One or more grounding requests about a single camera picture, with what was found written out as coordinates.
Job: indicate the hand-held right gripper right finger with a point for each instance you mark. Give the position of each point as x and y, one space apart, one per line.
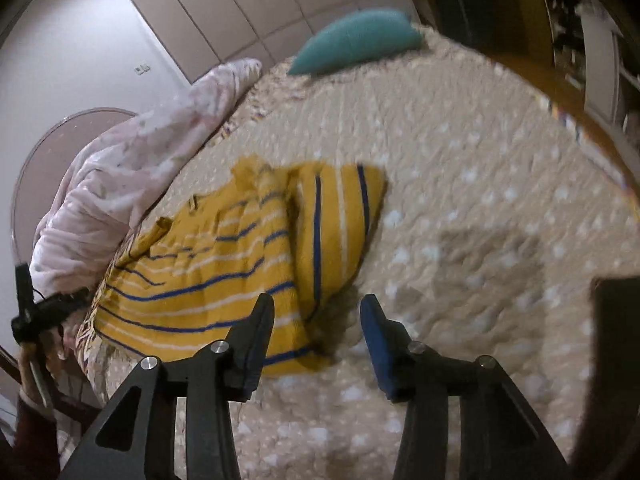
376 340

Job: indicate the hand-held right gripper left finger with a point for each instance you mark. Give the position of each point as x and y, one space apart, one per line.
256 332

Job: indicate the yellow striped sweater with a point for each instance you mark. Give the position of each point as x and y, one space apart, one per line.
200 280

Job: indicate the person's left hand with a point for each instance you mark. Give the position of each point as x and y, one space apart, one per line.
52 347

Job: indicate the brown wooden chair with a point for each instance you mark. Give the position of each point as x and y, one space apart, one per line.
70 407

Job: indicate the beige dotted bed quilt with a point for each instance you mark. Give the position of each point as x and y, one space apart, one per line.
475 210

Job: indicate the pink floral duvet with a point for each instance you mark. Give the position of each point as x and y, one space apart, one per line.
125 160

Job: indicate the teal pillow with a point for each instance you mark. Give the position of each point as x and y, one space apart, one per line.
357 40

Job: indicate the beige wardrobe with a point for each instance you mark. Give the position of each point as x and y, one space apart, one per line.
260 0

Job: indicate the cluttered white shelf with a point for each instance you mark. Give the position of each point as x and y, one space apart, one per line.
600 45

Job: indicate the wall light switch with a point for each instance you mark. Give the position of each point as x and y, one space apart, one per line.
142 68

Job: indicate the wooden bed frame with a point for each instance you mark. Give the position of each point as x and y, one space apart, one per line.
540 75

